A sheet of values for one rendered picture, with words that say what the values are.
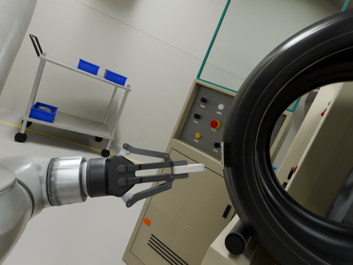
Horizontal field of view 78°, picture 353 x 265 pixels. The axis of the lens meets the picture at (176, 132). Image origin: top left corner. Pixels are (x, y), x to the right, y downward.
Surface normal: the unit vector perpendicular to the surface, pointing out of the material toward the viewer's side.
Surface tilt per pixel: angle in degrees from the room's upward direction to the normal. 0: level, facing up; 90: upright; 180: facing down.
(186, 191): 90
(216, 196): 90
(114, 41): 90
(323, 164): 90
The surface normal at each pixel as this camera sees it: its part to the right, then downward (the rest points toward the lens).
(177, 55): 0.21, 0.25
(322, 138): -0.48, -0.04
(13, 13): 0.91, -0.22
